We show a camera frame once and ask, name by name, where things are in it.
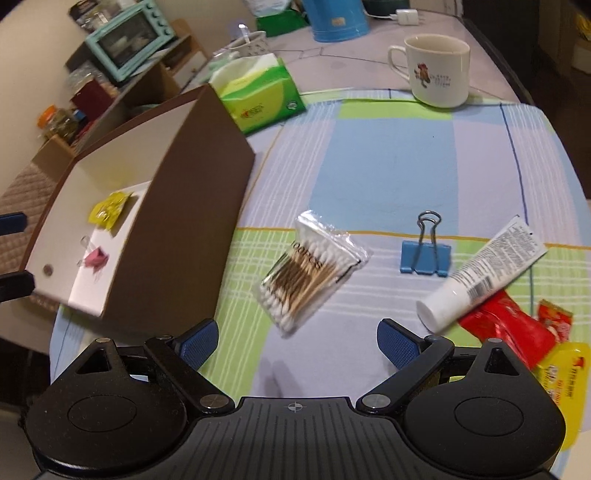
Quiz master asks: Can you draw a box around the pink binder clip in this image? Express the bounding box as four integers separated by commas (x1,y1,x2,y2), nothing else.
77,236,109,273

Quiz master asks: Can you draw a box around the red candy packet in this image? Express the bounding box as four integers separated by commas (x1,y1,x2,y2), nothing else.
459,291,557,370

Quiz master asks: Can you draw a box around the small yellow snack packet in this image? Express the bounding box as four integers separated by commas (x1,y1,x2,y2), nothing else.
88,191,131,231

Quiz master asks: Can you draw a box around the blue binder clip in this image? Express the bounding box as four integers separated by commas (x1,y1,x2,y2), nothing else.
400,210,452,278

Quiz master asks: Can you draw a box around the cotton swab bag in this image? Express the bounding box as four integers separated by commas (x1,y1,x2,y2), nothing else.
253,210,372,337

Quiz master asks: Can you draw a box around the red printed candy wrapper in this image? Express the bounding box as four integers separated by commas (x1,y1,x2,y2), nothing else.
537,299,573,343

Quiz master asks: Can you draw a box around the large yellow snack packet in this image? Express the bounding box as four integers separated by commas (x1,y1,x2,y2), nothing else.
534,342,590,451

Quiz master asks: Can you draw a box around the white cream tube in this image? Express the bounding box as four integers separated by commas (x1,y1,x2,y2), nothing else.
417,216,547,333

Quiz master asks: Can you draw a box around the orange-lid glass jar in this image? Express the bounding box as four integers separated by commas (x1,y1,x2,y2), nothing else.
37,105,79,145

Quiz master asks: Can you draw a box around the brown white storage box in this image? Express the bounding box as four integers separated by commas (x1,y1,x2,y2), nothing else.
23,85,256,334

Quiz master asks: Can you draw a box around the wooden shelf unit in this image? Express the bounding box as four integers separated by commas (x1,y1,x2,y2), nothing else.
31,19,209,181

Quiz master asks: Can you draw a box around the dark red box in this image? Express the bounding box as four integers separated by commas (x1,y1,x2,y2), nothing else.
71,79,113,121

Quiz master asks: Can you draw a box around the plaid checkered tablecloth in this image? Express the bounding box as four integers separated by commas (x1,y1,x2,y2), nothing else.
49,87,591,480

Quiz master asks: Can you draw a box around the mint toaster oven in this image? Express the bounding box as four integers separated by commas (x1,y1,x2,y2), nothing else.
85,1,176,83

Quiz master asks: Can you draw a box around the green tissue pack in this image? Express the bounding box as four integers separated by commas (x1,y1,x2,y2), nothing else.
209,53,305,134

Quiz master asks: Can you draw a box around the white ceramic mug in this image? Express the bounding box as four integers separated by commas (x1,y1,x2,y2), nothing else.
387,34,471,109

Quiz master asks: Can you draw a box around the small dotted cup with spoon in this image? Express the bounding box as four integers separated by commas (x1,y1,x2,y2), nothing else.
225,23,270,57

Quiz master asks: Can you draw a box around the light blue pouch bag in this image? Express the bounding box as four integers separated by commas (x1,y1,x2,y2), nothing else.
243,0,291,18

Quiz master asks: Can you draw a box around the green box under pouch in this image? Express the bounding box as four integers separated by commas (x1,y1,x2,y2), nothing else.
256,9,310,38

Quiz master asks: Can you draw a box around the white charger plug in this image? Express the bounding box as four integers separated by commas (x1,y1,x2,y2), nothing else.
390,9,420,26

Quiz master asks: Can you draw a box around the blue thermos jug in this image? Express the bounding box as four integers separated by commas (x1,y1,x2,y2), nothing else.
303,0,370,43

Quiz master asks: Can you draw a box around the dark green appliance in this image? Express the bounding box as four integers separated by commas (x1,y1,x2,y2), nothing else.
363,0,410,17

